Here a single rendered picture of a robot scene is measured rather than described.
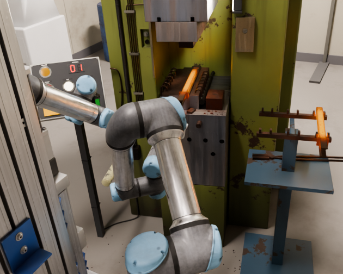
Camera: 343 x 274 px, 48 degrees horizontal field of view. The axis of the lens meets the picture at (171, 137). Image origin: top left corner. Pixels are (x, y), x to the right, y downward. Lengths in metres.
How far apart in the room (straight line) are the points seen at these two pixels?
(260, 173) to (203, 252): 0.94
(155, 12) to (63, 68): 0.54
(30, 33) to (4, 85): 3.51
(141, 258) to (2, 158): 0.45
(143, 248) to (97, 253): 1.50
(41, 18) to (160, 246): 3.63
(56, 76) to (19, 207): 1.25
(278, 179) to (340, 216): 1.00
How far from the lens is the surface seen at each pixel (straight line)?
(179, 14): 1.85
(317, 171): 2.00
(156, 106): 1.16
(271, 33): 1.98
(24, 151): 0.79
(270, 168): 1.97
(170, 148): 1.13
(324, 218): 2.78
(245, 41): 1.97
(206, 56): 2.39
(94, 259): 2.50
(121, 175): 1.36
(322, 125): 1.83
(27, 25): 4.26
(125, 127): 1.15
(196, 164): 2.10
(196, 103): 1.98
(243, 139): 2.22
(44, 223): 0.89
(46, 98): 1.25
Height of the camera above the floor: 1.79
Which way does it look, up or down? 30 degrees down
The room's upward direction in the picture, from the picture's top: 4 degrees counter-clockwise
